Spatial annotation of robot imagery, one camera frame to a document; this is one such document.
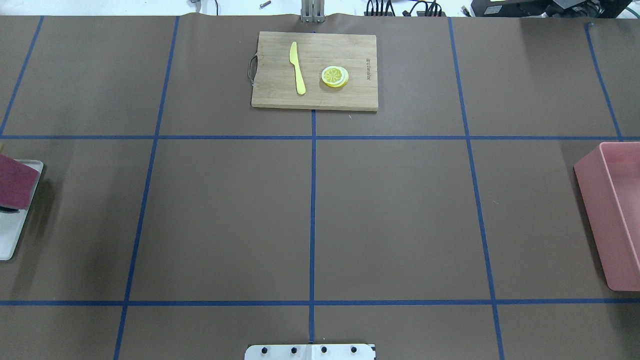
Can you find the yellow plastic knife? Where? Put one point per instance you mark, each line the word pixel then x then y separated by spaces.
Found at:
pixel 300 85

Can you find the pink plastic bin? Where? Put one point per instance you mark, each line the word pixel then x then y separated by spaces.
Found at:
pixel 609 181

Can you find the yellow lemon slice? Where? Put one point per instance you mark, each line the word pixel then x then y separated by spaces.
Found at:
pixel 335 76

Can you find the aluminium frame post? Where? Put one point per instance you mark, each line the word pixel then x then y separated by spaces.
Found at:
pixel 313 11

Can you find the pink cloth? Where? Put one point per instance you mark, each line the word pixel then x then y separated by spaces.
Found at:
pixel 17 183

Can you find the wooden cutting board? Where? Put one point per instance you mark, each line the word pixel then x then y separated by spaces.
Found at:
pixel 274 81

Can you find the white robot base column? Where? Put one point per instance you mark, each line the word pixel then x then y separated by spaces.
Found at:
pixel 333 351

